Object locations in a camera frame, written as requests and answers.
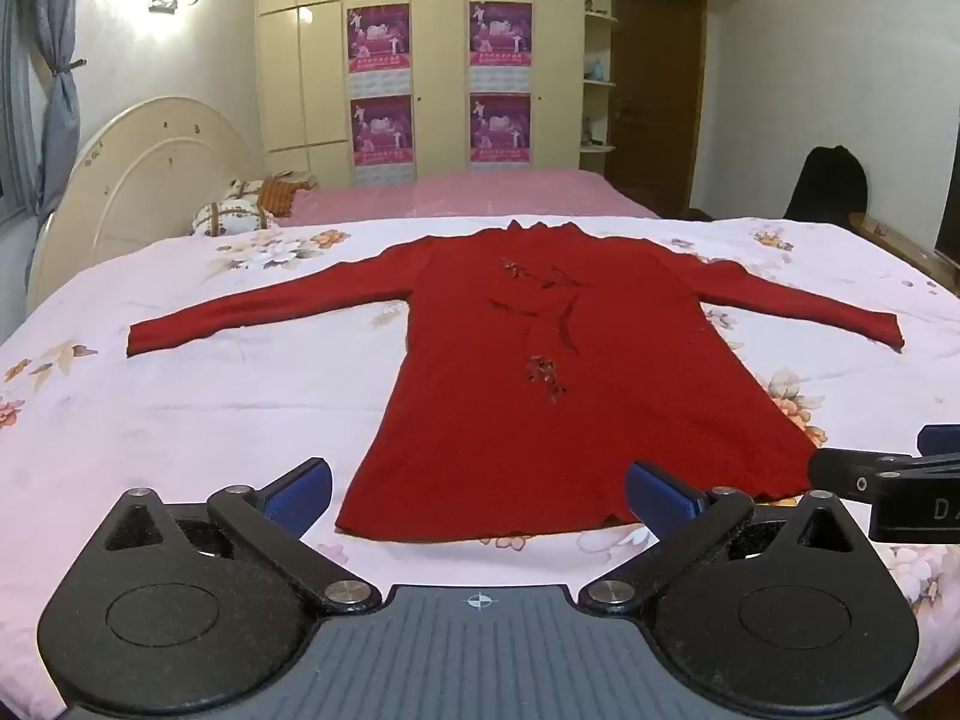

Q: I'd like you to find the floral pillow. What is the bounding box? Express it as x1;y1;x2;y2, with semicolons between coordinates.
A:
191;178;282;239

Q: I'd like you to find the floral white bed sheet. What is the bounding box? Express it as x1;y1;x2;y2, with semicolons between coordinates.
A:
0;216;960;720

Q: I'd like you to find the blue grey curtain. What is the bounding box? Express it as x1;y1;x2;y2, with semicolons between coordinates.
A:
0;0;85;220

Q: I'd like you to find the black television screen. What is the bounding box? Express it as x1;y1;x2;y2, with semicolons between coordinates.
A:
934;101;960;271

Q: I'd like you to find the pink bed cover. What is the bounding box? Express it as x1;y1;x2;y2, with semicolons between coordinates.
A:
281;169;661;227

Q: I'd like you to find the red knit sweater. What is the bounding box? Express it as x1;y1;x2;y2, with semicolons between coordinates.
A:
126;219;906;541

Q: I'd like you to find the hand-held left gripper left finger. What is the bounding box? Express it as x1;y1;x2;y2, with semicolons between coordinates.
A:
103;457;381;617

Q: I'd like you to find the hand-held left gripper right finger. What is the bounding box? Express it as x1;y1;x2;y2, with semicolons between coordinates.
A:
580;460;875;620

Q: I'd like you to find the cream corner shelf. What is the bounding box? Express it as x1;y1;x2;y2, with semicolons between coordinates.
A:
579;0;622;173

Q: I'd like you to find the cream bed headboard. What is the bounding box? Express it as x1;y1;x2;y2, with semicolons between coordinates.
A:
26;96;267;308

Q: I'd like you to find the cream wardrobe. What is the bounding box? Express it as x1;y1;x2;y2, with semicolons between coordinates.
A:
253;0;751;188

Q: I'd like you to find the black bag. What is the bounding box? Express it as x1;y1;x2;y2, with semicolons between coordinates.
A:
784;145;869;222

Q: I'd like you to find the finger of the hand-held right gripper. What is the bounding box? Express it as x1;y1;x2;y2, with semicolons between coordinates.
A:
808;448;931;501
916;424;960;470

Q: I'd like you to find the brown wooden door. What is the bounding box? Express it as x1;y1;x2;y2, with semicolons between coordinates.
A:
609;0;707;212

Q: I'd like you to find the orange patterned pillow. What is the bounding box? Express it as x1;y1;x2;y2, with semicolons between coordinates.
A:
257;174;320;218

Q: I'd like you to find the purple wall poster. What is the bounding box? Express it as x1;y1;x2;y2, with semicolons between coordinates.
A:
347;4;412;74
469;94;532;164
350;95;413;166
469;1;533;72

